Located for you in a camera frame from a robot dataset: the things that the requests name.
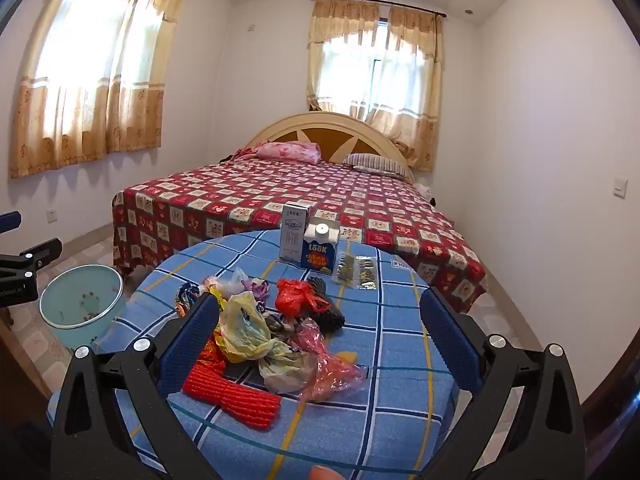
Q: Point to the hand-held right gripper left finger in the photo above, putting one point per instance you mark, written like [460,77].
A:
[192,345]

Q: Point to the tall white carton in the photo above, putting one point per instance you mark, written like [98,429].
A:
[294,232]

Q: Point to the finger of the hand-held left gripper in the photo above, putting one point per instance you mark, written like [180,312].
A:
[40,252]
[9,222]

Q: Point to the pink floral pillow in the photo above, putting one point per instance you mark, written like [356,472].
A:
[287,151]

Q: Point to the bed with red quilt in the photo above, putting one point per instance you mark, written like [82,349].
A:
[240,195]

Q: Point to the red foam net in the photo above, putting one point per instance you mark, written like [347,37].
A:
[230,395]

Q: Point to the striped pillow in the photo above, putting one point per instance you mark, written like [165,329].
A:
[380,164]

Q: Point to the red plastic bag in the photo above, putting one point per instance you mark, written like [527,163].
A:
[295,297]

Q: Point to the blue carton with white cap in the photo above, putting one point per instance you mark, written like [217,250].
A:
[317,255]

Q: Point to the white cloth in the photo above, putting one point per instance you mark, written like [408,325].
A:
[427,194]

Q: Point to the clear plastic bag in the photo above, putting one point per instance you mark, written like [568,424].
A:
[240,280]

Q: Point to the yellow plastic bag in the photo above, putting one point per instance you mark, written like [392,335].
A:
[245,330]

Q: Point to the small black object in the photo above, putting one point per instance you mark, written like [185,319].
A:
[227,158]

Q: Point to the purple foil wrapper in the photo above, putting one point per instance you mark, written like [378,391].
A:
[257,290]

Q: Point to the person's right hand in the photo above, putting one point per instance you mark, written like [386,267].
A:
[325,473]

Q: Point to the pink plastic bag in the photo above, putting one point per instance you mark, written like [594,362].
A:
[325,370]

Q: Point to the cream wooden headboard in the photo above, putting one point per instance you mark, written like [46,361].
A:
[320,127]

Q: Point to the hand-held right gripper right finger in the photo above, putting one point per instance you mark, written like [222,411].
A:
[450,345]

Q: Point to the white wall switch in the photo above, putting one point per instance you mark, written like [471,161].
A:
[620,187]

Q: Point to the light blue plastic bucket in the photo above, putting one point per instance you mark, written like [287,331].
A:
[75,290]

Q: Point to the translucent beige plastic bag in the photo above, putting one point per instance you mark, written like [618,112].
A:
[287,377]

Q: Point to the blue checked tablecloth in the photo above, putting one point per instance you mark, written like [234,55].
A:
[400,410]

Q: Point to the black curtain rod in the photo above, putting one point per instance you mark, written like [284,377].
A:
[380,4]

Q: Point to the white wall socket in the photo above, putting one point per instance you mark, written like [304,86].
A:
[51,216]

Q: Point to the blue white snack wrapper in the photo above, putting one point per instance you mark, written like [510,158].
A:
[187,297]

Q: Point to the clear sachet with gold print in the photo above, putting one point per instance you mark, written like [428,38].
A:
[366,274]
[346,267]

